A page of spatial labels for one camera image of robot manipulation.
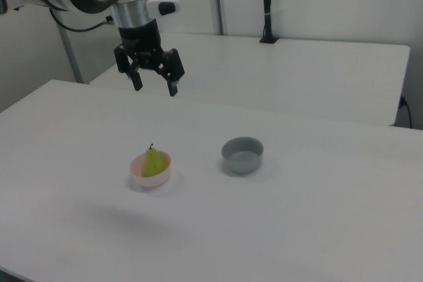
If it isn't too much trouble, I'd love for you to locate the black camera stand pole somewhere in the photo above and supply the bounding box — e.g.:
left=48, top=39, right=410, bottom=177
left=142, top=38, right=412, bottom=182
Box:
left=259, top=0, right=280, bottom=44

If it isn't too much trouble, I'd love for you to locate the gray partition post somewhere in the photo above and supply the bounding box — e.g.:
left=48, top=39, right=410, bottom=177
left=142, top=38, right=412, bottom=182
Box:
left=58, top=28, right=84, bottom=84
left=210, top=0, right=229, bottom=36

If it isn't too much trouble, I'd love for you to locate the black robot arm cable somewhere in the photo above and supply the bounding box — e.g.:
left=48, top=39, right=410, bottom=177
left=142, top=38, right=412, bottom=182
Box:
left=49, top=7, right=115, bottom=34

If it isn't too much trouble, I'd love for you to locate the black wall cable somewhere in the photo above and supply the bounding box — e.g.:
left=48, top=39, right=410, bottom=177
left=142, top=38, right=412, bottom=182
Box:
left=399, top=96, right=414, bottom=129

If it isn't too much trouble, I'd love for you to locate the gray bowl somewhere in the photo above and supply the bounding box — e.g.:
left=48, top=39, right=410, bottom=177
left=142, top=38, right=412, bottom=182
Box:
left=221, top=136, right=264, bottom=174

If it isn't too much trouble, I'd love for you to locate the green pear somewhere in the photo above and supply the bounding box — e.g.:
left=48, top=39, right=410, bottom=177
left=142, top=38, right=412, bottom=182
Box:
left=141, top=143, right=166, bottom=178

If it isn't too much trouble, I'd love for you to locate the pink bowl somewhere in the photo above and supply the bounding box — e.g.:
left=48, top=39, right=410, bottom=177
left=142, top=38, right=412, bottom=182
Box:
left=129, top=151, right=173, bottom=189

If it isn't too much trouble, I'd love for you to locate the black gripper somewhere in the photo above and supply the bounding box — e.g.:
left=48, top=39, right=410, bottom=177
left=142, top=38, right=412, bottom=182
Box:
left=114, top=19, right=186, bottom=98

